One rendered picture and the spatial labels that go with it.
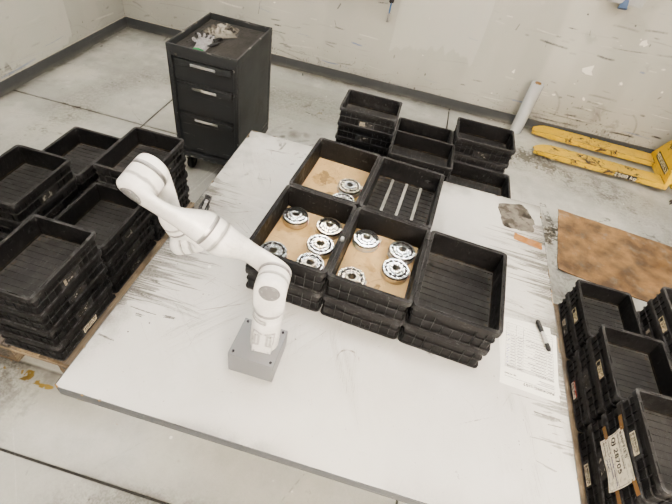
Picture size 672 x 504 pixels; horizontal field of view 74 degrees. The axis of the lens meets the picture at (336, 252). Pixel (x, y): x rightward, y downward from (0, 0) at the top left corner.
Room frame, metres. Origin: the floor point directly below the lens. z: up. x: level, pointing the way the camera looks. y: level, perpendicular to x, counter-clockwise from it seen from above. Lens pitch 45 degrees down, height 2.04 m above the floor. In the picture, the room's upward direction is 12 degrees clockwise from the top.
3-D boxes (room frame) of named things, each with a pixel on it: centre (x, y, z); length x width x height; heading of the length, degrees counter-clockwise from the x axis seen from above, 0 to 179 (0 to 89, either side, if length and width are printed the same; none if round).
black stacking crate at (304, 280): (1.21, 0.13, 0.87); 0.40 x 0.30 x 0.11; 170
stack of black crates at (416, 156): (2.49, -0.40, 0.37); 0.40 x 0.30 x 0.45; 84
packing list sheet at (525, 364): (1.01, -0.78, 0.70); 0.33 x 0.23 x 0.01; 175
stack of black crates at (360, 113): (2.93, -0.04, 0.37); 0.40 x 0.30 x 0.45; 85
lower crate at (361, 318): (1.16, -0.16, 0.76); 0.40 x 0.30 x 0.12; 170
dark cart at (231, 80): (2.82, 0.98, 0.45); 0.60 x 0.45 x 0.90; 175
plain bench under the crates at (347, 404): (1.26, -0.13, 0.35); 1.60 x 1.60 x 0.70; 85
